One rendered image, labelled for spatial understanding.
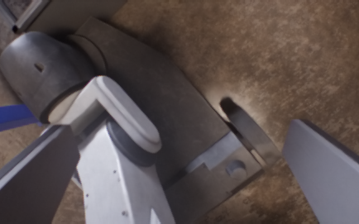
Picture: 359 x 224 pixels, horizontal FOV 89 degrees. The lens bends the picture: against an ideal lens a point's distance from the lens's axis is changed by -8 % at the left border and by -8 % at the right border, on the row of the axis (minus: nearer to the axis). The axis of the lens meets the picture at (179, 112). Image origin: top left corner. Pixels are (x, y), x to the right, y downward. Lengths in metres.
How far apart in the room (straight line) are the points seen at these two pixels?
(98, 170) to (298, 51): 0.69
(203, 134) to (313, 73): 0.44
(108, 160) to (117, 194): 0.07
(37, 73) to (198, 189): 0.47
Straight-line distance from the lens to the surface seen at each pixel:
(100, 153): 0.41
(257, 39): 0.73
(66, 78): 0.44
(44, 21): 0.63
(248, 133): 0.53
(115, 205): 0.35
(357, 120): 0.90
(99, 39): 0.60
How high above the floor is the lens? 0.69
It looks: 80 degrees down
